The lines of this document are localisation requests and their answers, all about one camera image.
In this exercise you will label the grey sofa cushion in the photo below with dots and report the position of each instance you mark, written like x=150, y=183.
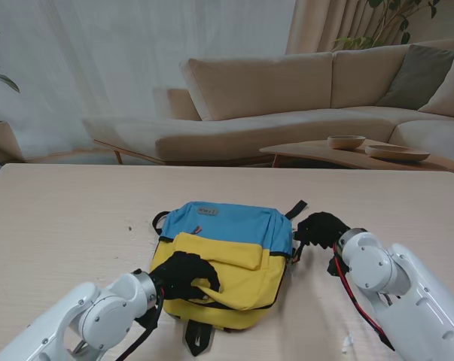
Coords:
x=418, y=75

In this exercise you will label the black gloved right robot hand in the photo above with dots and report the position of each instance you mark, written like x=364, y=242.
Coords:
x=320, y=229

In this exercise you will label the blue and yellow school bag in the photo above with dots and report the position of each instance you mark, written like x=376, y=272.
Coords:
x=219, y=233

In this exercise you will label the tall green leafy plant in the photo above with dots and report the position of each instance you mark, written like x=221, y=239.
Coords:
x=356, y=42

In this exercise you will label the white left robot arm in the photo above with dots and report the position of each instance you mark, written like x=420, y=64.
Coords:
x=80, y=319

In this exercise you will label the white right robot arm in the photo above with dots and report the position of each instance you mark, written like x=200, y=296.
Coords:
x=400, y=286

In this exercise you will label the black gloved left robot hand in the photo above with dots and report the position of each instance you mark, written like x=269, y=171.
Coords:
x=185, y=274

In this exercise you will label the white sheer curtain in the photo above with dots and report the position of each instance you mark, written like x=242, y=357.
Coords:
x=98, y=56

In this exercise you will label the beige plant pot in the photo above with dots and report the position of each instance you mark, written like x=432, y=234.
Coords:
x=0, y=141

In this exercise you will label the beige sofa cushion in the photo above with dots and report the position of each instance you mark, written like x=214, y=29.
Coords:
x=452, y=94

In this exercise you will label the beige corner sofa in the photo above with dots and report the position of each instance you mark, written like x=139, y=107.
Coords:
x=264, y=86

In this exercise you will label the wooden coffee table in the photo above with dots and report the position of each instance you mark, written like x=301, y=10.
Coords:
x=309, y=150

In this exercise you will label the beige pleated curtain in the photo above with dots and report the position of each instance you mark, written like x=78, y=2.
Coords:
x=324, y=26

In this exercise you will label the wide shallow wooden bowl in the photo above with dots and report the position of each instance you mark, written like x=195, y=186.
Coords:
x=396, y=153

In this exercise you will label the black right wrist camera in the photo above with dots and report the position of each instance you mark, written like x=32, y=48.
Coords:
x=333, y=267

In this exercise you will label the green plant with long leaves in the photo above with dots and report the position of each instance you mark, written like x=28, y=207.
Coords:
x=4, y=79

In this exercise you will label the small deep wooden bowl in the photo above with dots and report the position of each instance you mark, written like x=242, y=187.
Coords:
x=346, y=142

